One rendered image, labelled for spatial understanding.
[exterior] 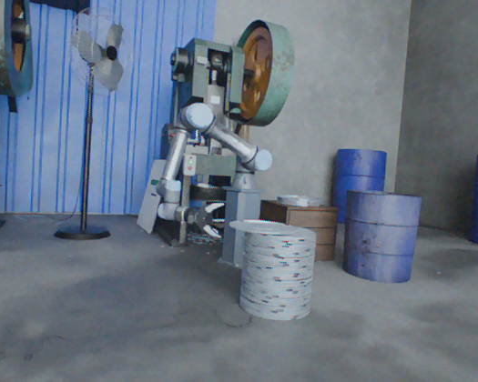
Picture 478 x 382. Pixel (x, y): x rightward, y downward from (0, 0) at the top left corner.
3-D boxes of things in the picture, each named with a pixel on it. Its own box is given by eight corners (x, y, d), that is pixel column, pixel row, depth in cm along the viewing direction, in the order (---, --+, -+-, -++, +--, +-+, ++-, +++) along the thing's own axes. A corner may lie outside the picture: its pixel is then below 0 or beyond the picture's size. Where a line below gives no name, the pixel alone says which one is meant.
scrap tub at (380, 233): (430, 281, 202) (439, 197, 199) (375, 286, 185) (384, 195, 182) (375, 262, 240) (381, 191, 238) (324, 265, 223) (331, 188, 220)
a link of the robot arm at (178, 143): (177, 105, 190) (148, 192, 187) (184, 102, 181) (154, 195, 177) (196, 113, 196) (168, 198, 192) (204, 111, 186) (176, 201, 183)
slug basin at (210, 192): (233, 201, 273) (234, 187, 272) (189, 199, 259) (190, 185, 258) (217, 196, 304) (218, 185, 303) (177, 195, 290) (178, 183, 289)
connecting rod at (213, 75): (224, 95, 270) (227, 50, 268) (208, 93, 265) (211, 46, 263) (214, 99, 289) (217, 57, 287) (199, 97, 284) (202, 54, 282)
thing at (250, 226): (312, 231, 149) (312, 229, 149) (263, 236, 130) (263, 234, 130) (264, 220, 171) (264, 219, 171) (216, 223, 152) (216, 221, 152)
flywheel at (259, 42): (272, 139, 296) (310, 56, 251) (249, 136, 287) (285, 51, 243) (247, 95, 344) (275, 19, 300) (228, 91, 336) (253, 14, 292)
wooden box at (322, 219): (334, 260, 235) (339, 208, 233) (282, 262, 221) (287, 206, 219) (302, 246, 272) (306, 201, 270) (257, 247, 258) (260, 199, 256)
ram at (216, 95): (225, 124, 270) (228, 84, 268) (206, 121, 263) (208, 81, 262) (217, 125, 285) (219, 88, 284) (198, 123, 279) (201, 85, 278)
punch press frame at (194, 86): (241, 222, 268) (254, 41, 261) (186, 222, 250) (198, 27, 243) (207, 208, 340) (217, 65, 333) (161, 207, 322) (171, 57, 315)
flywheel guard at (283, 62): (290, 123, 260) (300, 9, 256) (256, 117, 249) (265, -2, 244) (234, 131, 354) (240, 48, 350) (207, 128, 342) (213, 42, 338)
